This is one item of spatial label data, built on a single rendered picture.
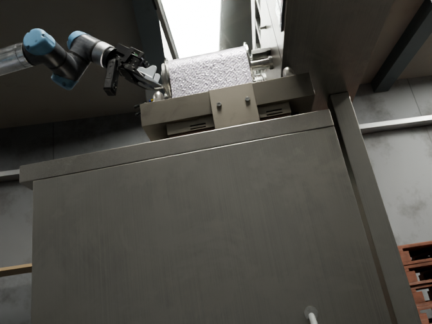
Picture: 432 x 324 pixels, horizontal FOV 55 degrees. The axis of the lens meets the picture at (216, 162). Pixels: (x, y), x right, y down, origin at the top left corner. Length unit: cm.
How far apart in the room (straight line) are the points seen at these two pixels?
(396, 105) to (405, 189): 120
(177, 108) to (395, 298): 73
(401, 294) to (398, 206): 431
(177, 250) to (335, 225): 30
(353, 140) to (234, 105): 49
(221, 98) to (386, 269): 63
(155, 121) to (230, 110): 17
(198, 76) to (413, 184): 467
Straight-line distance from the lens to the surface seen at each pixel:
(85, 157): 91
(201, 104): 96
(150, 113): 97
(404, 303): 122
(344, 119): 132
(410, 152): 584
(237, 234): 79
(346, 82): 132
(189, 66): 126
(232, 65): 125
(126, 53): 136
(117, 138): 544
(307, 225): 79
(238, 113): 92
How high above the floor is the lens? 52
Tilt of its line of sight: 22 degrees up
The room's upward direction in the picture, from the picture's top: 9 degrees counter-clockwise
